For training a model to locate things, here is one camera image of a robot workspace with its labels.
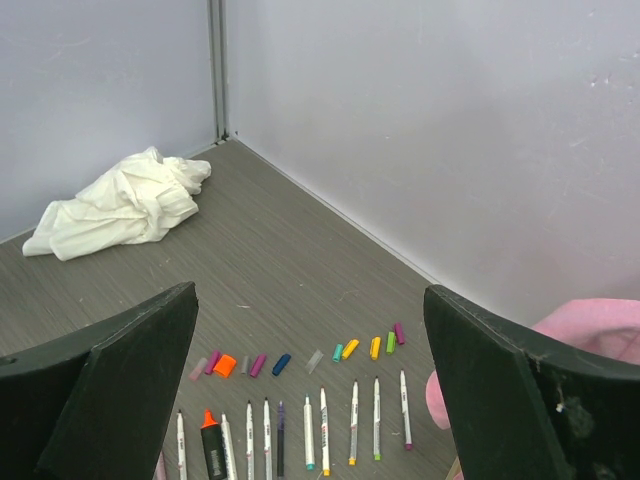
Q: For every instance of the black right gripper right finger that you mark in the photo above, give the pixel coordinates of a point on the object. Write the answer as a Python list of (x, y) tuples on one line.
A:
[(558, 400)]

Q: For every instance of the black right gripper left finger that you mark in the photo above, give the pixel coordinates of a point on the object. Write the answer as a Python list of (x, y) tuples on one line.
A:
[(96, 403)]

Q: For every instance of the purple capped white marker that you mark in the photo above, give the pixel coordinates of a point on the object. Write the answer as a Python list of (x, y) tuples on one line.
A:
[(181, 446)]

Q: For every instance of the pink translucent pen cap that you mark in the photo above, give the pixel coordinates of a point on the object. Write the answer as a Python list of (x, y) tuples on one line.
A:
[(198, 369)]

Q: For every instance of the magenta capped white marker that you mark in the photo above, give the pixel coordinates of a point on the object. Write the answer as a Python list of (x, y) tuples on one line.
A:
[(405, 411)]

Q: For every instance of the orange capped black highlighter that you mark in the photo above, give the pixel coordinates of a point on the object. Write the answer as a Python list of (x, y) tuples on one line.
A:
[(213, 447)]

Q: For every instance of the magenta pen cap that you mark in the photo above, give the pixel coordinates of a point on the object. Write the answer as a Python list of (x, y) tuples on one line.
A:
[(257, 365), (399, 333), (212, 361)]

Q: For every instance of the orange highlighter cap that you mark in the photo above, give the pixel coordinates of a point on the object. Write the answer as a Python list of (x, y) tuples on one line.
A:
[(225, 366)]

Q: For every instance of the grey capped white marker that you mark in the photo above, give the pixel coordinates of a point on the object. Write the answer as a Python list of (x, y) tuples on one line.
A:
[(228, 448)]

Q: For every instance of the green pen cap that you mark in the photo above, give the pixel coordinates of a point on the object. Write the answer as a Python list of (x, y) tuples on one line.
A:
[(391, 343)]

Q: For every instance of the green capped white marker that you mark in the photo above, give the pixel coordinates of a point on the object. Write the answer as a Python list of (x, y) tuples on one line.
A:
[(376, 420)]

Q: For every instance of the yellow pen cap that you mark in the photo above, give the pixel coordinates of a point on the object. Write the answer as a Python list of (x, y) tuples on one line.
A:
[(349, 348), (375, 346)]

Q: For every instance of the blue ended white marker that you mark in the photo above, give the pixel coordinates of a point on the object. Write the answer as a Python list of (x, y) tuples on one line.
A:
[(267, 441)]

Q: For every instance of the clear capped purple pen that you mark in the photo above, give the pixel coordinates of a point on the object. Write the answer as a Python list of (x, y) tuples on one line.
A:
[(280, 465)]

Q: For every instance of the teal pen cap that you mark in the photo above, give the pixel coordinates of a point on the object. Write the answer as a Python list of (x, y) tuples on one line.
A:
[(337, 355)]

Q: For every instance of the dark blue pen cap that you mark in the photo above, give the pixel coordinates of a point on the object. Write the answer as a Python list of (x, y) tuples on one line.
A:
[(281, 364)]

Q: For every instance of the yellow ended white marker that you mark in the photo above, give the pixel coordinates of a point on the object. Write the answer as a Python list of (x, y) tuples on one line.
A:
[(326, 464)]

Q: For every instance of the clear pen cap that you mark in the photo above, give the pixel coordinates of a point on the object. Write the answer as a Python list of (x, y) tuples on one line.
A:
[(313, 362)]

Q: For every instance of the teal ended white marker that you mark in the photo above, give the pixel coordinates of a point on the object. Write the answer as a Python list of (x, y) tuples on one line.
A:
[(308, 435)]

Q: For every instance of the brown ended white marker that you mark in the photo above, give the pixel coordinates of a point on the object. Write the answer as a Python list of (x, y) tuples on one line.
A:
[(250, 463)]

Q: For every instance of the white crumpled cloth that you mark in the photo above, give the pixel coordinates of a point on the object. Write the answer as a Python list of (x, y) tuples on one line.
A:
[(139, 200)]

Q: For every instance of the wooden clothes rack frame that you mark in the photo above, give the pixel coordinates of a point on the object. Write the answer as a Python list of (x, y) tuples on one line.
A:
[(454, 470)]

